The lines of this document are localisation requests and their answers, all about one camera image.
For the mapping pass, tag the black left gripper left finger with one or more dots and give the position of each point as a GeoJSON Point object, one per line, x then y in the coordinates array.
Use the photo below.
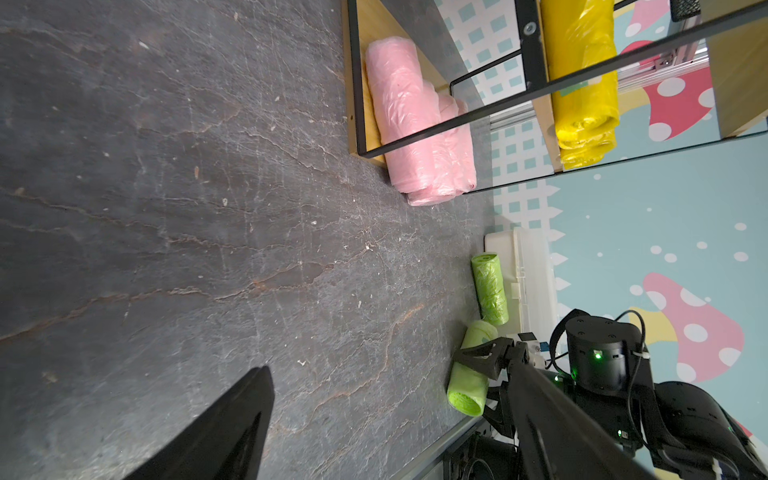
{"type": "Point", "coordinates": [226, 441]}

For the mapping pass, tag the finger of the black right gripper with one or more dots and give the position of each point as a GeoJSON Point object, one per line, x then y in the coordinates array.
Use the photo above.
{"type": "Point", "coordinates": [488, 359]}

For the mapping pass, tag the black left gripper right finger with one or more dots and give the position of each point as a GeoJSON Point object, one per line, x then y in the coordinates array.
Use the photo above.
{"type": "Point", "coordinates": [557, 439]}

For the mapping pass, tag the green trash bag roll floor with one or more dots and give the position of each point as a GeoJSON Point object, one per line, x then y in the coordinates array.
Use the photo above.
{"type": "Point", "coordinates": [467, 389]}

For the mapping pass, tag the green trash bag roll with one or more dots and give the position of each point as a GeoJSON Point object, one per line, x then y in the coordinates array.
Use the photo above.
{"type": "Point", "coordinates": [489, 285]}

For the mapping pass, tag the pink trash bag roll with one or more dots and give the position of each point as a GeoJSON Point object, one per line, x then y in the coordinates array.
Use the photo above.
{"type": "Point", "coordinates": [442, 187]}
{"type": "Point", "coordinates": [459, 145]}
{"type": "Point", "coordinates": [403, 105]}

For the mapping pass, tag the yellow trash bag roll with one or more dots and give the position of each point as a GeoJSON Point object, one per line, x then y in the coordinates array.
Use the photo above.
{"type": "Point", "coordinates": [579, 34]}

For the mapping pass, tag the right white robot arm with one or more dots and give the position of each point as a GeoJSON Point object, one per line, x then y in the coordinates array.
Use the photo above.
{"type": "Point", "coordinates": [684, 429]}

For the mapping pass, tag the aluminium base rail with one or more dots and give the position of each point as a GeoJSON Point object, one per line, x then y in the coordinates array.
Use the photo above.
{"type": "Point", "coordinates": [429, 463]}

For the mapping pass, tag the wooden three-tier shelf black frame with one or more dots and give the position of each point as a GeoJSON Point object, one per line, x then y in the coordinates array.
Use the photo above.
{"type": "Point", "coordinates": [367, 21]}

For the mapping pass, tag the black wire mesh basket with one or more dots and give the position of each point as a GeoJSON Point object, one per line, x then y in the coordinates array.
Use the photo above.
{"type": "Point", "coordinates": [681, 10]}

